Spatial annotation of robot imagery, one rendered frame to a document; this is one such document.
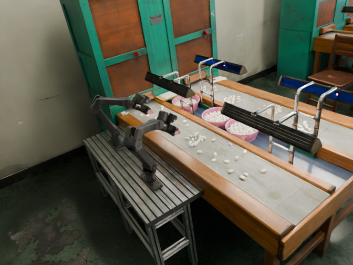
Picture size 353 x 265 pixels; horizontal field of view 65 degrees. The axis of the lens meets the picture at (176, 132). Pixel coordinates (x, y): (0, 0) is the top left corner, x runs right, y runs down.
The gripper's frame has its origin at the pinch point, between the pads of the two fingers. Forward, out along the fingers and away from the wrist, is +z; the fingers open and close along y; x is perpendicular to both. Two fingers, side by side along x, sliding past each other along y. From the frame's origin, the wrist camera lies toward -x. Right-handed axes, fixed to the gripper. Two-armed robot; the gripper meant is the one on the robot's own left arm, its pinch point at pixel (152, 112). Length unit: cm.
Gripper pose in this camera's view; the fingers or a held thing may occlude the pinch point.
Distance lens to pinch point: 232.1
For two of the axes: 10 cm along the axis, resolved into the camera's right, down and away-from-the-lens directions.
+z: 7.0, 2.5, 6.8
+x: -4.2, 9.0, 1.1
